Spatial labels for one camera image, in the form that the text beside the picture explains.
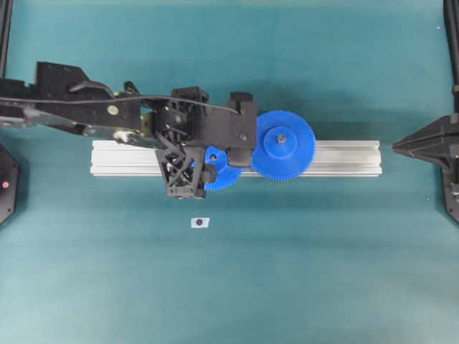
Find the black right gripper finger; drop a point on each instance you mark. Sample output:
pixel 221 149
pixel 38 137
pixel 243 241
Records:
pixel 436 129
pixel 440 160

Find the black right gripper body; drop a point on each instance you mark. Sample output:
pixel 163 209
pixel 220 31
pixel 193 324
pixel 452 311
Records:
pixel 450 178

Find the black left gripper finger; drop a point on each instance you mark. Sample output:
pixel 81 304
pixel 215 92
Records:
pixel 185 172
pixel 242 129

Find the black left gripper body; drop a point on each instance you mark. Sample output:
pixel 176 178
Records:
pixel 186 118

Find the small blue plastic gear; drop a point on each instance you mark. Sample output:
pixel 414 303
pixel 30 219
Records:
pixel 226 174

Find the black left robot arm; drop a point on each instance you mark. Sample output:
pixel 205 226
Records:
pixel 63 97

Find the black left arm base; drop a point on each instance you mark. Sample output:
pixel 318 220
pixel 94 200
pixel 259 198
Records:
pixel 8 184

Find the large blue plastic gear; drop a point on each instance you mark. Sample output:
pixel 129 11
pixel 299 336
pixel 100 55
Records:
pixel 290 159

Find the small tape marker with dot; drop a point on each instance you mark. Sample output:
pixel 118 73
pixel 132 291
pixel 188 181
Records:
pixel 200 223

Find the silver aluminium extrusion rail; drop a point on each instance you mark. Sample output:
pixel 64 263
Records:
pixel 333 158

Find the black right frame post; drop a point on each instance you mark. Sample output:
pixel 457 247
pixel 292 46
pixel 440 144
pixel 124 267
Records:
pixel 450 10

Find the black frame post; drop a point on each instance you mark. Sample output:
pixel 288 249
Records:
pixel 6 7
pixel 450 10

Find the black left frame post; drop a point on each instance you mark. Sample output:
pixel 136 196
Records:
pixel 6 7

